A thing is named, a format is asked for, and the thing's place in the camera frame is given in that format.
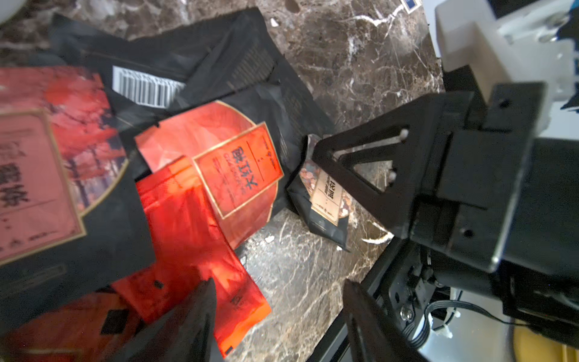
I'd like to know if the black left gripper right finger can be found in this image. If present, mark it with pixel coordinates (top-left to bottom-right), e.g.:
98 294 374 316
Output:
342 279 426 362

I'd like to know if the black barcode tea bag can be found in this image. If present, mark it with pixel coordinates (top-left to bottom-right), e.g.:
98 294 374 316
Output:
49 8 283 113

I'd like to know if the red label black tea bag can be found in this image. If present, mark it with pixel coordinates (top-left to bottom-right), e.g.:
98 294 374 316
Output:
135 84 335 248

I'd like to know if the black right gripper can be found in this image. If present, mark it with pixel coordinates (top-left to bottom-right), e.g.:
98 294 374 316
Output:
311 0 579 349

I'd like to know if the large red label tea bag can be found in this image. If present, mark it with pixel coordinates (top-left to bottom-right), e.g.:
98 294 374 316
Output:
1 66 155 333

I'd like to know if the orange tea bag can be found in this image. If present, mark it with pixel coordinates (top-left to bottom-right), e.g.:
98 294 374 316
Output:
112 157 271 357

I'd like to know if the red round label tea bag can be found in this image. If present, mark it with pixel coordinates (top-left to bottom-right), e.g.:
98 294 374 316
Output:
1 292 141 361

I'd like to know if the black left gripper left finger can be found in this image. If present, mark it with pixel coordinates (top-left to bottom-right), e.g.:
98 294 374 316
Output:
109 279 224 361

